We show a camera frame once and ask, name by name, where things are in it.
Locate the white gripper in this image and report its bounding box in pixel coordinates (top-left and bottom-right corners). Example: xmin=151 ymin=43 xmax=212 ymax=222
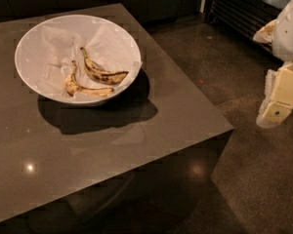
xmin=253 ymin=0 xmax=293 ymax=129

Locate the dark slatted radiator grille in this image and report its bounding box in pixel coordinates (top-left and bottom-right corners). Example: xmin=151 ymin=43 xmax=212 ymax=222
xmin=204 ymin=0 xmax=293 ymax=56

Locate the spotted banana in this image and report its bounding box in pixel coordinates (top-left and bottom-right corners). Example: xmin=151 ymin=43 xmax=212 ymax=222
xmin=64 ymin=60 xmax=114 ymax=97
xmin=80 ymin=47 xmax=128 ymax=85

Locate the white ceramic bowl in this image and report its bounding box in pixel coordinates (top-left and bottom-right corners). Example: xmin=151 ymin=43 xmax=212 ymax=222
xmin=14 ymin=14 xmax=143 ymax=107

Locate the white paper liner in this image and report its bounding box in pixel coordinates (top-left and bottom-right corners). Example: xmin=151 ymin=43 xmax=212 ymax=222
xmin=37 ymin=23 xmax=142 ymax=104

